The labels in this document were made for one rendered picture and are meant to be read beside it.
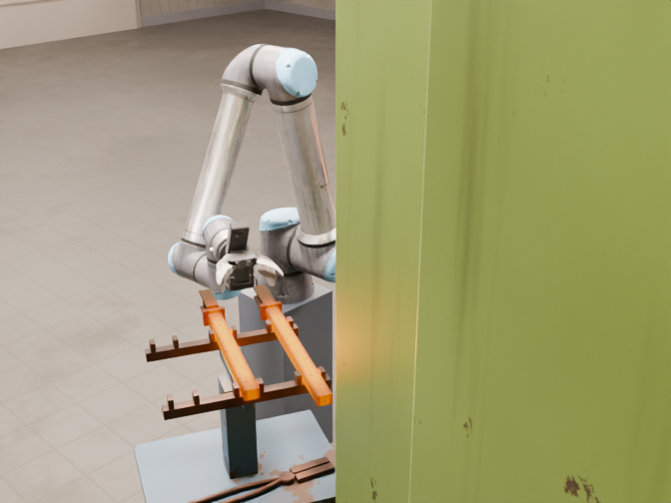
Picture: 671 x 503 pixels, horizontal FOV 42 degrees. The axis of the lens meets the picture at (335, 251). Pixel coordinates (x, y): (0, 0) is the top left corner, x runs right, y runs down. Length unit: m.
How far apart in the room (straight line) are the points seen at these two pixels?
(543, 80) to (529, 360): 0.23
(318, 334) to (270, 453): 1.02
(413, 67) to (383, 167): 0.16
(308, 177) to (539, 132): 1.81
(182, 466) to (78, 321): 2.24
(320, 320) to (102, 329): 1.38
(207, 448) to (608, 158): 1.45
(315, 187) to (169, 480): 0.99
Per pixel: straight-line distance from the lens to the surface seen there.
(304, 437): 1.95
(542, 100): 0.67
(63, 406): 3.50
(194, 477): 1.87
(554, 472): 0.76
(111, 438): 3.29
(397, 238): 1.15
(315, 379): 1.64
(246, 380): 1.64
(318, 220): 2.54
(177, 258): 2.44
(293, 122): 2.38
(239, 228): 2.09
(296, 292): 2.77
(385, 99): 1.13
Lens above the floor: 1.89
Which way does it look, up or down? 24 degrees down
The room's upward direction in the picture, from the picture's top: straight up
